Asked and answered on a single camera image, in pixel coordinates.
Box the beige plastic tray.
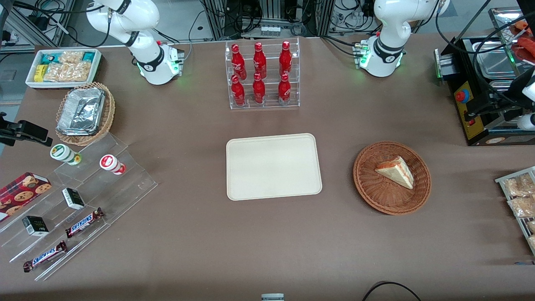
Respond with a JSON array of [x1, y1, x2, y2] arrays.
[[226, 133, 323, 202]]

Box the triangular sandwich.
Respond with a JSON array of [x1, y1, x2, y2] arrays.
[[374, 156, 415, 190]]

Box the white rectangular snack bin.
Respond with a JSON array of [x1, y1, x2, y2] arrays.
[[25, 48, 103, 90]]

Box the clear acrylic stepped stand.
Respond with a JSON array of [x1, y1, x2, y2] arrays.
[[0, 133, 159, 282]]

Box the clear pastry bag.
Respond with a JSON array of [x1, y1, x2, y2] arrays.
[[508, 196, 535, 218], [503, 173, 535, 198]]

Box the aluminium frame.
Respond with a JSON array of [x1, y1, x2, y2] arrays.
[[0, 0, 76, 53]]

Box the tray of packaged snacks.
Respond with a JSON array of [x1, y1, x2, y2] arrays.
[[495, 166, 535, 256]]

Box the small black carton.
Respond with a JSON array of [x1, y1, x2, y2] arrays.
[[61, 187, 86, 211], [21, 215, 50, 237]]

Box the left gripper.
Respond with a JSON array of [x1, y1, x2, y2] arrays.
[[465, 67, 535, 122]]

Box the red cola bottle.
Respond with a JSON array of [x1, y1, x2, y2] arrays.
[[231, 74, 246, 106], [231, 43, 247, 80], [252, 73, 267, 105], [252, 42, 268, 79], [278, 73, 292, 104], [279, 41, 293, 77]]

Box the Snickers bar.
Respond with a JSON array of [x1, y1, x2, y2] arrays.
[[23, 240, 68, 273], [64, 207, 105, 239]]

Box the black cable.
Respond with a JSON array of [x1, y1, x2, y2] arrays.
[[361, 281, 423, 301]]

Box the clear cracker bag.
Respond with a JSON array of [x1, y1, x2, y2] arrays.
[[69, 61, 93, 82], [43, 63, 71, 82], [59, 51, 84, 64]]

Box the red lid yoghurt cup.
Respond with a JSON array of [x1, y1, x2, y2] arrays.
[[99, 154, 127, 176]]

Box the oval wicker basket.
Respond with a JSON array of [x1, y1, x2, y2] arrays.
[[55, 82, 116, 147]]

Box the orange fried food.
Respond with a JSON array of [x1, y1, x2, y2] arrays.
[[512, 19, 535, 64]]

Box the red tartan cookie box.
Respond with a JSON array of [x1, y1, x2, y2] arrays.
[[0, 172, 53, 222]]

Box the black food warmer cabinet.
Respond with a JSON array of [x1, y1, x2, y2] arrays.
[[433, 6, 535, 147]]

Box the round brown wicker basket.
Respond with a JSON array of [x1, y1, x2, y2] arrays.
[[353, 141, 432, 216]]

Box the silver foil packets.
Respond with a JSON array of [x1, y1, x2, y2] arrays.
[[57, 87, 105, 137]]

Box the clear acrylic bottle rack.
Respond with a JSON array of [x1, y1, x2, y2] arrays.
[[225, 37, 301, 110]]

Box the green lid yoghurt cup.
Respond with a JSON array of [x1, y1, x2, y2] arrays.
[[50, 143, 82, 166]]

